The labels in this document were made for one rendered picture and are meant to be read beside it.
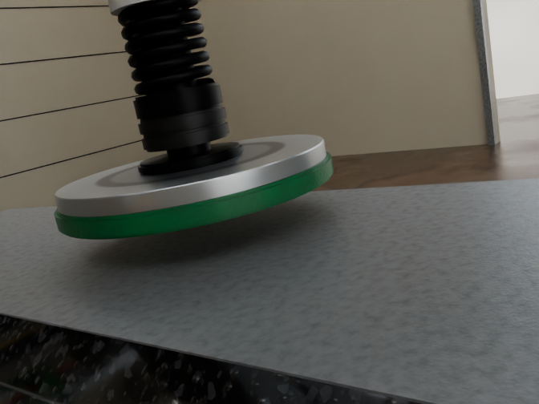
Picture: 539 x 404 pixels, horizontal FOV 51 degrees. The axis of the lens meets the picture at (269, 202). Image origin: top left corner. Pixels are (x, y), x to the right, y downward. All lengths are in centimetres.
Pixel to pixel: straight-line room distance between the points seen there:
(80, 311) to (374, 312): 18
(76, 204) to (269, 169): 13
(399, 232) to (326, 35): 555
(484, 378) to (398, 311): 6
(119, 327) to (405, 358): 15
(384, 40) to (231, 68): 189
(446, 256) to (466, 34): 504
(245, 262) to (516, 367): 20
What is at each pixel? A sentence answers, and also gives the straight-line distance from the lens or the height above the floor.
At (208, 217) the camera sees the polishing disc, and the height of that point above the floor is 86.
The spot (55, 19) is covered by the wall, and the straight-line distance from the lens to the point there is 637.
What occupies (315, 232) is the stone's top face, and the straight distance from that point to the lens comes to 40.
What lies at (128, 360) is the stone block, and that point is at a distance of 29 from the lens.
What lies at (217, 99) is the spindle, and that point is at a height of 93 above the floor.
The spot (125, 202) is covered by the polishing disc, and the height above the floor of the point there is 88.
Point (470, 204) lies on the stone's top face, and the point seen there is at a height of 82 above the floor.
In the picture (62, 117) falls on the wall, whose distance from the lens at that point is 618.
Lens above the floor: 94
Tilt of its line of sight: 12 degrees down
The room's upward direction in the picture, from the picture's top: 11 degrees counter-clockwise
